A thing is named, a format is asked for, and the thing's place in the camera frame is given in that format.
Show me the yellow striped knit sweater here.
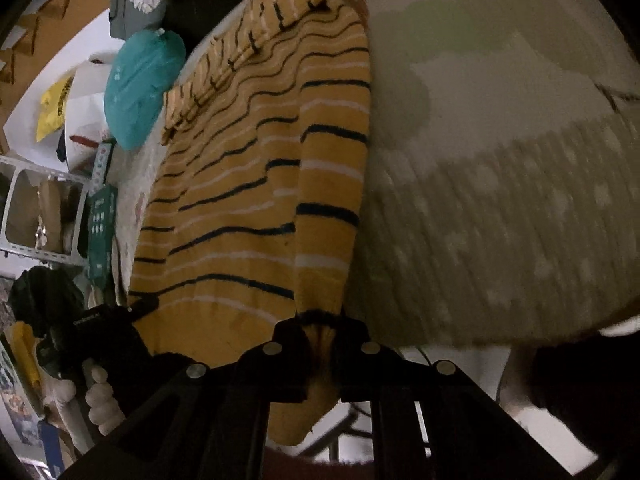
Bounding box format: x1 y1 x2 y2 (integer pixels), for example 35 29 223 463
127 0 373 447

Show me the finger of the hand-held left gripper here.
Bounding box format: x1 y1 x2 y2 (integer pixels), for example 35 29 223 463
120 295 161 322

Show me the teal plastic bag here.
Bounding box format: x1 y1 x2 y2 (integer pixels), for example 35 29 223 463
103 28 187 151

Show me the green printed box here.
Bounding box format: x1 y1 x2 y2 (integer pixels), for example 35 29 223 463
84 184 119 287

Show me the person's left hand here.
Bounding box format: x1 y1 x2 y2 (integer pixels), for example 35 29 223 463
82 363 127 437

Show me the grey storage bin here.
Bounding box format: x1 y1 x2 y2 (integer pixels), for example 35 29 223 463
108 0 167 41

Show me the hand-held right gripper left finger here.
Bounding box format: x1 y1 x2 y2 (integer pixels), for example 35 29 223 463
60 317 312 480

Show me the yellow plastic bag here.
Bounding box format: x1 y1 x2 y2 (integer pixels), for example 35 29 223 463
35 76 74 144

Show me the white metal shelf rack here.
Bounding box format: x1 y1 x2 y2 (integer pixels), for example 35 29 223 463
0 154 92 266

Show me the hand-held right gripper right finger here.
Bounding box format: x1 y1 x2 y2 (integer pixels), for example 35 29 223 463
334 319 572 480

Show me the white plastic bag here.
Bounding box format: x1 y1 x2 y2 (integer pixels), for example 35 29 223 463
62 52 121 163

